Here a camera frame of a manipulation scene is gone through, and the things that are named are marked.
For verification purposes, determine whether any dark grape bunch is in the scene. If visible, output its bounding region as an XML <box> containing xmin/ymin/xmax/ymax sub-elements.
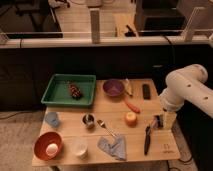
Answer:
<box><xmin>69</xmin><ymin>83</ymin><xmax>83</xmax><ymax>100</ymax></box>

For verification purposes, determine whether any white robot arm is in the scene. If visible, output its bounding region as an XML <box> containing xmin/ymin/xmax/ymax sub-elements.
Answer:
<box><xmin>159</xmin><ymin>64</ymin><xmax>213</xmax><ymax>130</ymax></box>

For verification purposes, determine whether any small dark brush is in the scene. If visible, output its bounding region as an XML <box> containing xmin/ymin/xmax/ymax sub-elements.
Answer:
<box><xmin>153</xmin><ymin>115</ymin><xmax>164</xmax><ymax>129</ymax></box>

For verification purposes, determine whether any black rectangular block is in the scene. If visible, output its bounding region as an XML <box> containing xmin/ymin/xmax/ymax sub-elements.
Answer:
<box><xmin>142</xmin><ymin>84</ymin><xmax>151</xmax><ymax>100</ymax></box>

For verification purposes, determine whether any wooden table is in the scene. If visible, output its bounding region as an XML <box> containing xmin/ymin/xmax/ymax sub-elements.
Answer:
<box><xmin>32</xmin><ymin>79</ymin><xmax>180</xmax><ymax>167</ymax></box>

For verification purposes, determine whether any orange carrot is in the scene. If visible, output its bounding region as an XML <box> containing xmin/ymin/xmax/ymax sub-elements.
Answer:
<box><xmin>124</xmin><ymin>98</ymin><xmax>140</xmax><ymax>114</ymax></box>

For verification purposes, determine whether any banana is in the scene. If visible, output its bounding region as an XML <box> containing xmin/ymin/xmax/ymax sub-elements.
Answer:
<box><xmin>125</xmin><ymin>78</ymin><xmax>133</xmax><ymax>97</ymax></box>

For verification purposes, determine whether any blue grey cloth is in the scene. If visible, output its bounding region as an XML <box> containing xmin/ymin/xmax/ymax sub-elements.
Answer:
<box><xmin>97</xmin><ymin>135</ymin><xmax>126</xmax><ymax>161</ymax></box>

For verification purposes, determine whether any purple bowl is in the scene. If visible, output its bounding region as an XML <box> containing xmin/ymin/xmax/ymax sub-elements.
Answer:
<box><xmin>103</xmin><ymin>79</ymin><xmax>124</xmax><ymax>97</ymax></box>

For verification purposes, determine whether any metal fork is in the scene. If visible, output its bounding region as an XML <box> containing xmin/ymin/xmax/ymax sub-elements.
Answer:
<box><xmin>97</xmin><ymin>120</ymin><xmax>116</xmax><ymax>138</ymax></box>

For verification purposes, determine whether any small metal cup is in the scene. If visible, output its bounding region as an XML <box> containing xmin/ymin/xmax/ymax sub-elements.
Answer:
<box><xmin>82</xmin><ymin>113</ymin><xmax>94</xmax><ymax>129</ymax></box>

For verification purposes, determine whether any white plastic cup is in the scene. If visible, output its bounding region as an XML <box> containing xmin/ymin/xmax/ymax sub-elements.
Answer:
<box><xmin>71</xmin><ymin>137</ymin><xmax>88</xmax><ymax>159</ymax></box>

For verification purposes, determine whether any green plastic tray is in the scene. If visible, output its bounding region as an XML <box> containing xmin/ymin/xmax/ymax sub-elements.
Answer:
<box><xmin>41</xmin><ymin>74</ymin><xmax>96</xmax><ymax>108</ymax></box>

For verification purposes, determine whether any light blue cup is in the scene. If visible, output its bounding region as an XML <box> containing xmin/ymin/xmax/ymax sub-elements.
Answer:
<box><xmin>45</xmin><ymin>112</ymin><xmax>60</xmax><ymax>127</ymax></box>

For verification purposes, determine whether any white egg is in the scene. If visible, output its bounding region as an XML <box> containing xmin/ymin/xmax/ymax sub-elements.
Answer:
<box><xmin>46</xmin><ymin>143</ymin><xmax>58</xmax><ymax>156</ymax></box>

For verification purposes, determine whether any orange bowl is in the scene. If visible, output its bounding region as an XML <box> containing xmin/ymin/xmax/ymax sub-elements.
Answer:
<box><xmin>34</xmin><ymin>132</ymin><xmax>62</xmax><ymax>161</ymax></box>

